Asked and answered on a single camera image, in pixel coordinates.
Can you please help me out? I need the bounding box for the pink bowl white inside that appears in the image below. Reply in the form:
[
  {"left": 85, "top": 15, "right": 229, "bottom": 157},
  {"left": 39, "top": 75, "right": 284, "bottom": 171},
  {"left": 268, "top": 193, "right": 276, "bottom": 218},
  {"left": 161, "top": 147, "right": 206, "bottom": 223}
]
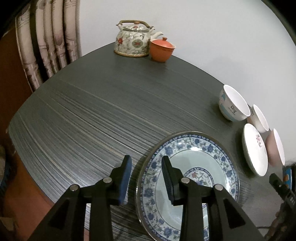
[{"left": 265, "top": 128, "right": 285, "bottom": 167}]

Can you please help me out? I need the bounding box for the white plate with pink roses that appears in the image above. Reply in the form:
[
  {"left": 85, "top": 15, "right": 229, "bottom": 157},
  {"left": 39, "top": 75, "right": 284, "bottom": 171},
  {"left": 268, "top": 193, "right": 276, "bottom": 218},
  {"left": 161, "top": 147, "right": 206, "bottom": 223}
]
[{"left": 242, "top": 123, "right": 268, "bottom": 177}]

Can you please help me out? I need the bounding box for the blue floral patterned plate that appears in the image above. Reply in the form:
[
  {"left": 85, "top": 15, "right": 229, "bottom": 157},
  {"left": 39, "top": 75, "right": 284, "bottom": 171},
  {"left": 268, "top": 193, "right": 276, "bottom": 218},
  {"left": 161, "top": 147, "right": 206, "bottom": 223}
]
[{"left": 136, "top": 132, "right": 239, "bottom": 240}]

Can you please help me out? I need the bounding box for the white bowl with pink band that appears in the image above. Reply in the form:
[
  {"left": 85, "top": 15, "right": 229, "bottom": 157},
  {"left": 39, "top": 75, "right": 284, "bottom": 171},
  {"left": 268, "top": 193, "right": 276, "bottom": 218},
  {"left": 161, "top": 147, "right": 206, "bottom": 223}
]
[{"left": 247, "top": 104, "right": 269, "bottom": 133}]

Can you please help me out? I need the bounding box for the white bowl with blue band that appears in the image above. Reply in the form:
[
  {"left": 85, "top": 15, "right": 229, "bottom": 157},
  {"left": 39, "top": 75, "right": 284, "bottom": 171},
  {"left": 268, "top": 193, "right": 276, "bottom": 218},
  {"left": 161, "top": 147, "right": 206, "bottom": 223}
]
[{"left": 219, "top": 85, "right": 251, "bottom": 121}]

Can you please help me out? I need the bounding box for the orange lidded tea cup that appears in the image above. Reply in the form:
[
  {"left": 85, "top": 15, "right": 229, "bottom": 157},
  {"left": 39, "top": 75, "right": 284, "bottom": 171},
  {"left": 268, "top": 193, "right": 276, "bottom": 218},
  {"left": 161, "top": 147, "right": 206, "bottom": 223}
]
[{"left": 150, "top": 37, "right": 176, "bottom": 62}]

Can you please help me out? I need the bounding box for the beige patterned curtain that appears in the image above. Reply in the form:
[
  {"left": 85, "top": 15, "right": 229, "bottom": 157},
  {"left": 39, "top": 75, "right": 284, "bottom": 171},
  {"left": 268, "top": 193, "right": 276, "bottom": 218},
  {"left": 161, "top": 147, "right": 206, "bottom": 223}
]
[{"left": 15, "top": 0, "right": 81, "bottom": 91}]

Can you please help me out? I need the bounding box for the floral ceramic teapot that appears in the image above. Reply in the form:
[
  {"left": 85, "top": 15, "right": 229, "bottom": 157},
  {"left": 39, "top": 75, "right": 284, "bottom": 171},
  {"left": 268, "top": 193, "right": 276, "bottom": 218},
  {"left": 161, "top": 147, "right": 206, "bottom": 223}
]
[{"left": 114, "top": 20, "right": 163, "bottom": 57}]

